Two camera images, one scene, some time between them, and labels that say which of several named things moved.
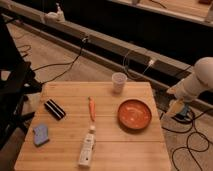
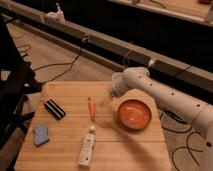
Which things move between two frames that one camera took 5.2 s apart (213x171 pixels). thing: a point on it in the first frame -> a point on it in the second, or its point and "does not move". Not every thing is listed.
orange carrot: (92, 109) does not move
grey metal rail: (152, 66) does not move
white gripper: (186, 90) -> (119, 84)
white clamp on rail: (57, 16) does not move
